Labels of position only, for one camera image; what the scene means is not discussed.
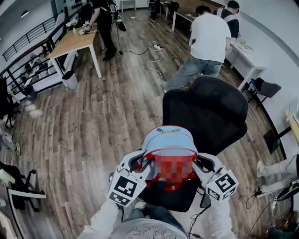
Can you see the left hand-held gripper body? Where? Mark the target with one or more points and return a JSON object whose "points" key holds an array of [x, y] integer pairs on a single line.
{"points": [[123, 186]]}

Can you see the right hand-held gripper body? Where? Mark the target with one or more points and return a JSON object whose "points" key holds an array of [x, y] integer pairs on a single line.
{"points": [[223, 185]]}

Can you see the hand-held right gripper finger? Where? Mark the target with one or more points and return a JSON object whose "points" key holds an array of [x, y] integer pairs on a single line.
{"points": [[201, 173], [215, 163]]}

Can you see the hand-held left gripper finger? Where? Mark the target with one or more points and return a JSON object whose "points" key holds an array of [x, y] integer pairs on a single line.
{"points": [[126, 159], [147, 171]]}

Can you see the black mesh office chair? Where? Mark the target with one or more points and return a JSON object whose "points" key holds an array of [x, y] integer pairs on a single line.
{"points": [[210, 109]]}

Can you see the person's left forearm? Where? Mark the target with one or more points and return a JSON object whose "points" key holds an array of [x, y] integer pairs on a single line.
{"points": [[105, 217]]}

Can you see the person's right forearm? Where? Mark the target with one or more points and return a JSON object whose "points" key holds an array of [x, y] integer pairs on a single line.
{"points": [[222, 217]]}

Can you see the small black chair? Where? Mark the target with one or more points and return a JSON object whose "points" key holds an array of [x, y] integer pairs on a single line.
{"points": [[268, 88]]}

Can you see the black swivel chair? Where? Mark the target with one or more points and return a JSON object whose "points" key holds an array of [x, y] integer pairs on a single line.
{"points": [[18, 184]]}

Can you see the person's left white shoe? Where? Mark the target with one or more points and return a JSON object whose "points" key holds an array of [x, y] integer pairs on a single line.
{"points": [[140, 205]]}

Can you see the person's left leg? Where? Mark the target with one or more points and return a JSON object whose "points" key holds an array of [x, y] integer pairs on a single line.
{"points": [[135, 213]]}

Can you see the person's leg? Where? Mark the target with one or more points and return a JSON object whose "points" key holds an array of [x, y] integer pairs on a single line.
{"points": [[163, 214], [135, 213]]}

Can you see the person's right leg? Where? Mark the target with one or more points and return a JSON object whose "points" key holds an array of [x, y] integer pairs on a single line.
{"points": [[163, 214]]}

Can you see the person's white printed shirt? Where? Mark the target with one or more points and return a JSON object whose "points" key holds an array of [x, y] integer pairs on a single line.
{"points": [[149, 231]]}

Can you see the white power strip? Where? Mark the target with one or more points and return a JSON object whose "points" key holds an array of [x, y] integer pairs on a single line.
{"points": [[275, 203], [157, 47]]}

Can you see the black oval device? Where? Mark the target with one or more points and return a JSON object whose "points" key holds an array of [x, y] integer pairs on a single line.
{"points": [[289, 190], [119, 23]]}

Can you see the wooden table with black legs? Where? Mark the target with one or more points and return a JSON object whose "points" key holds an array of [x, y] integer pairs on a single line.
{"points": [[293, 126]]}

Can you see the white waste bin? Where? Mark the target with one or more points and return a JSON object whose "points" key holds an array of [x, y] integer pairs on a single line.
{"points": [[70, 80]]}

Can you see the black waste bin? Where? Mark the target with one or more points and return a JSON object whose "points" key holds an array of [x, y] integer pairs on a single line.
{"points": [[30, 93]]}

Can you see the stack of papers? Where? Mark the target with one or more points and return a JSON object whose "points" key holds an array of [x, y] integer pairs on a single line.
{"points": [[245, 45]]}

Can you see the wooden table with white legs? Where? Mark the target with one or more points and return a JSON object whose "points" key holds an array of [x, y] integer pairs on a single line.
{"points": [[72, 42]]}

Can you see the black metal railing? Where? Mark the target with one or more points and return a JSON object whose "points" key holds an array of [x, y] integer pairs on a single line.
{"points": [[23, 58]]}

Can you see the white flowers in vase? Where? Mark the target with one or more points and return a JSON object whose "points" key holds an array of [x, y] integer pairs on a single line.
{"points": [[71, 23]]}

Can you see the small white-framed table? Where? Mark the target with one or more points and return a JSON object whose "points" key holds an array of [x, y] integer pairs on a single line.
{"points": [[128, 2]]}

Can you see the brown wooden counter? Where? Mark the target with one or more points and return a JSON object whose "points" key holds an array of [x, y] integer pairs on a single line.
{"points": [[184, 5]]}

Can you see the group of black wall-hung items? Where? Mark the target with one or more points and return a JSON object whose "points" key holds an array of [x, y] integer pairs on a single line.
{"points": [[70, 5]]}

